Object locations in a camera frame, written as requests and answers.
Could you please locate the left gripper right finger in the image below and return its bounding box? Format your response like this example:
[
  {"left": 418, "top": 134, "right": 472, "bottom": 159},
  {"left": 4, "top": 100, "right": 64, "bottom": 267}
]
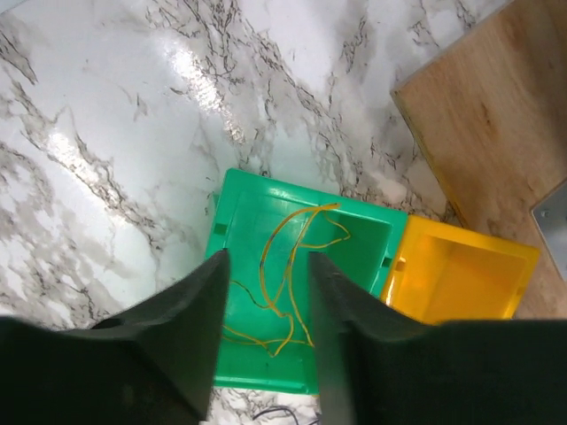
[{"left": 308, "top": 252, "right": 566, "bottom": 424}]

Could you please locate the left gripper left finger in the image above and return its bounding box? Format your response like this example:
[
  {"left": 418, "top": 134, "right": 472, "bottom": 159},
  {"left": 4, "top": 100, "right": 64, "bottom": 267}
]
[{"left": 1, "top": 250, "right": 230, "bottom": 424}]

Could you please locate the yellow wire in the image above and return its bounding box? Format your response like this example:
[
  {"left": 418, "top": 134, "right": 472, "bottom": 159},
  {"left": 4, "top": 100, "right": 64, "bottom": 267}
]
[{"left": 221, "top": 202, "right": 352, "bottom": 358}]

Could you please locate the yellow plastic bin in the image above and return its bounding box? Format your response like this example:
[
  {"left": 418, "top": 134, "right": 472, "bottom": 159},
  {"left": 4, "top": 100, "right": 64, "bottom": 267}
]
[{"left": 380, "top": 215, "right": 540, "bottom": 324}]

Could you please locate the green plastic bin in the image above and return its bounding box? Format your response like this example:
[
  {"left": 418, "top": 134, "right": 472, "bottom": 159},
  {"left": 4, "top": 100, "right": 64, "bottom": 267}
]
[{"left": 206, "top": 169, "right": 408, "bottom": 394}]

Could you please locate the wooden board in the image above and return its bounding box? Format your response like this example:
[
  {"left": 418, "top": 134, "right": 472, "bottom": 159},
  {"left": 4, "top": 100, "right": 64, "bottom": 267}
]
[{"left": 392, "top": 1, "right": 566, "bottom": 318}]

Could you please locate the grey metal socket bracket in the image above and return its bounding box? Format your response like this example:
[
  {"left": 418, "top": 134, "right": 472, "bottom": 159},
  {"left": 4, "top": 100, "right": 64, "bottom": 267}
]
[{"left": 532, "top": 181, "right": 567, "bottom": 282}]

